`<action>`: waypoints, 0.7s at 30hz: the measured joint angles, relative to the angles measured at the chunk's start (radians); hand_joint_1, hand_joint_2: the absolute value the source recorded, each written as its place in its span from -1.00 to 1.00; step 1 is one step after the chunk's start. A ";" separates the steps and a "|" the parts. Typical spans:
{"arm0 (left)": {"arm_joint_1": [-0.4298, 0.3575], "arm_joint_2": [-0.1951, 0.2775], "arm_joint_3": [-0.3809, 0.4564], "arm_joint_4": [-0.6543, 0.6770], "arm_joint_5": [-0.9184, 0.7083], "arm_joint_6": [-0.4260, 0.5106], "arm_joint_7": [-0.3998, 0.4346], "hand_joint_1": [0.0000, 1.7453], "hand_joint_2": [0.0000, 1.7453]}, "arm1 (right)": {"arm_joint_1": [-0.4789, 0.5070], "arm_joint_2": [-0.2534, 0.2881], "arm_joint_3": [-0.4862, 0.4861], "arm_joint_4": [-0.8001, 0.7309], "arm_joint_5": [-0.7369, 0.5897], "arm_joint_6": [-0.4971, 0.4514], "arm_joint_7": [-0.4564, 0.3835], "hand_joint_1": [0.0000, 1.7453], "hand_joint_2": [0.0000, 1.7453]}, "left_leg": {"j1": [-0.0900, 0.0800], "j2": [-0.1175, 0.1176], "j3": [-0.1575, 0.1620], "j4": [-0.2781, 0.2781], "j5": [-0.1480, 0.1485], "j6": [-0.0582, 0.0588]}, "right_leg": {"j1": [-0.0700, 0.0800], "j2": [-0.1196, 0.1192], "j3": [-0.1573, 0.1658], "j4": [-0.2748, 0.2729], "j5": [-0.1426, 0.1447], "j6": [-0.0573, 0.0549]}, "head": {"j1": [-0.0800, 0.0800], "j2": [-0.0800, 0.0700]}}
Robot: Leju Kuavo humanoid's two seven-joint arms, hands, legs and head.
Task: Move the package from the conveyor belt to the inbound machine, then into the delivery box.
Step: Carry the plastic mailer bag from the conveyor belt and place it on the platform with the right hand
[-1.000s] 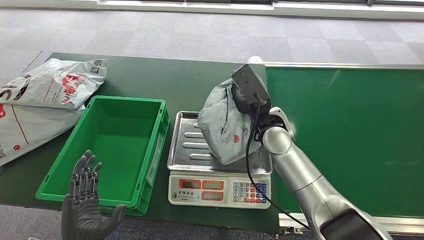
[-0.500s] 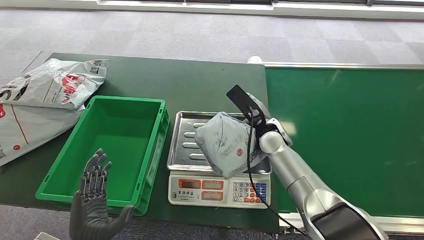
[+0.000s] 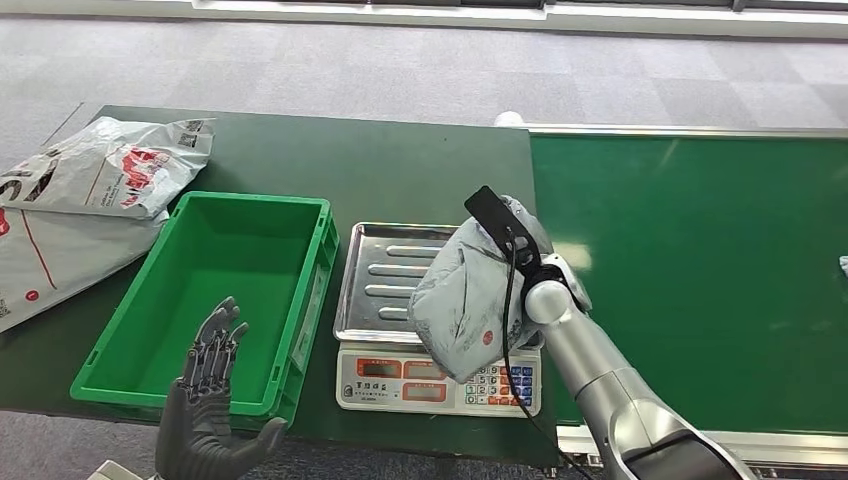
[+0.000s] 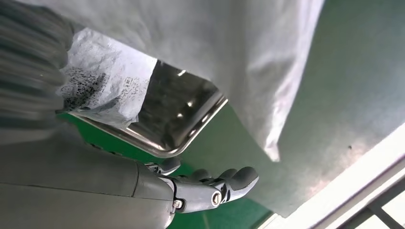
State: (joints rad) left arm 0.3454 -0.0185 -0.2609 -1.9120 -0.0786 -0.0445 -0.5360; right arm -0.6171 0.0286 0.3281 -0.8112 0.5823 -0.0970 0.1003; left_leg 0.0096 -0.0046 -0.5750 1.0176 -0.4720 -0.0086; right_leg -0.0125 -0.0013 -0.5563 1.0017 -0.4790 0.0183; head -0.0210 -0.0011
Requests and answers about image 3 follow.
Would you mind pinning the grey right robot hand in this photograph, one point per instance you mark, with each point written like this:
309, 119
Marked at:
536, 225

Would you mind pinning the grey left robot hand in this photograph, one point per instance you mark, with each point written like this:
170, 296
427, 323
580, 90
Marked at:
199, 424

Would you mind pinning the grey parcel bag red print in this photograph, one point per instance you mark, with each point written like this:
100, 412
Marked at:
464, 305

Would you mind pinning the green conveyor belt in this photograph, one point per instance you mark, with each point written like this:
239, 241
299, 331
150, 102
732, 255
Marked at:
696, 265

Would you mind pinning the white round roller cap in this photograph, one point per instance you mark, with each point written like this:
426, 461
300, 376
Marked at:
509, 119

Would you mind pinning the green plastic crate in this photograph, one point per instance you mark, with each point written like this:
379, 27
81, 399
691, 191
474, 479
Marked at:
225, 305

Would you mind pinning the stainless steel weighing tray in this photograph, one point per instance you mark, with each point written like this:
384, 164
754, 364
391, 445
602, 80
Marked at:
391, 278

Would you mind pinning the white electronic scale base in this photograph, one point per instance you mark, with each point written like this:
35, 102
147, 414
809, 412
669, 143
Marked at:
384, 381

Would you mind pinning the large white mailer bag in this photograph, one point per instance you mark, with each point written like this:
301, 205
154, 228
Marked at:
60, 255

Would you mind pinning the white window ledge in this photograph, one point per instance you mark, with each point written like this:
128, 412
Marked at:
424, 16

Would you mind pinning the grey mailer bag QR codes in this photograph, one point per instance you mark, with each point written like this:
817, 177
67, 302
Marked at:
112, 166

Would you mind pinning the grey parcel bag red line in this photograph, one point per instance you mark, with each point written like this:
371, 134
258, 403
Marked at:
844, 265

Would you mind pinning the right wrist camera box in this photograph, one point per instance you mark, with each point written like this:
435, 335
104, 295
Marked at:
500, 222

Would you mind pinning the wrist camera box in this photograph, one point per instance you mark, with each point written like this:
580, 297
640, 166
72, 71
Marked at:
116, 472
500, 222

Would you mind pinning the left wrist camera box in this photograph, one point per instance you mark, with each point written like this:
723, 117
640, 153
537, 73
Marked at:
116, 472

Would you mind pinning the aluminium conveyor side rail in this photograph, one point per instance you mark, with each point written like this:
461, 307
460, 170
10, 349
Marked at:
795, 447
662, 130

